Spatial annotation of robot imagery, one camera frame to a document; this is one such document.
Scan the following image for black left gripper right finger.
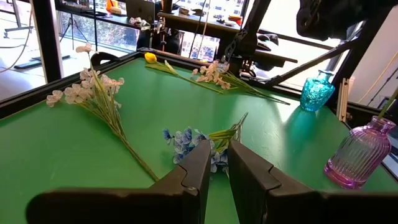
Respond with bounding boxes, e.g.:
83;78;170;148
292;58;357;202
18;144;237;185
227;139;398;224

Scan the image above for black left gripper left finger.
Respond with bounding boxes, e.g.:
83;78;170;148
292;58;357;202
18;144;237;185
26;139;212;224

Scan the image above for blue artificial flower bunch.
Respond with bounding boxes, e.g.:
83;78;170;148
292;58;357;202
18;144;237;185
162;111;249;174

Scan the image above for white artificial flower bunch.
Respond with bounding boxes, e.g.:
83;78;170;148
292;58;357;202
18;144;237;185
190;60;292;106
45;42;160;183

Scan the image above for yellow artificial tulip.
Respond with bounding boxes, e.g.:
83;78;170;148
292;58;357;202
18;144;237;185
144;52;224;95

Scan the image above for pink ribbed glass vase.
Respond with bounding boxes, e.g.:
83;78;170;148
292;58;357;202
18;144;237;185
323;115;397;190

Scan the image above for teal embossed glass vase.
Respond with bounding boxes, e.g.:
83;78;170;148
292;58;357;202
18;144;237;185
300;69;336;113

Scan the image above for beige wooden strips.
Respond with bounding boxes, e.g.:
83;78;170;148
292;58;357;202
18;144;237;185
336;77;351;123

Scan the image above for black rig strut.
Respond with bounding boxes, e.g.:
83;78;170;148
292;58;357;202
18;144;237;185
264;39;360;88

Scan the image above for black office desk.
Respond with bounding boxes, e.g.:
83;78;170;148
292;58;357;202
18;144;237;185
55;2;153;30
157;11;299;68

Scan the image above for red stacked item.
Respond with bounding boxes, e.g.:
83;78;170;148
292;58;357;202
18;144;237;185
228;14;243;26

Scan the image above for white crumpled item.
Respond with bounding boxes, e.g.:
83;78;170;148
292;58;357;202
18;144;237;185
129;17;150;30

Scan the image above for grey laptop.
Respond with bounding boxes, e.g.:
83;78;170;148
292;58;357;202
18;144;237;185
126;0;155;23

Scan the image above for orange object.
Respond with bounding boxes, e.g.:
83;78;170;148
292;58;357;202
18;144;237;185
105;0;121;13

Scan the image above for black flat stand base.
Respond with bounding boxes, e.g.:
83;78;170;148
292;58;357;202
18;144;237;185
14;55;71;70

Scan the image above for black frame clamp handle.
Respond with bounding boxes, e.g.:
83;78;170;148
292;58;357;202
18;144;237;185
91;52;121;67

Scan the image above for black rig post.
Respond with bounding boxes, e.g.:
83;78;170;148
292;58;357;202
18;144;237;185
30;0;65;83
222;0;280;75

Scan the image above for black camera tripod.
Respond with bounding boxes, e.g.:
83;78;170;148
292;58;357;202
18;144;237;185
58;14;91;50

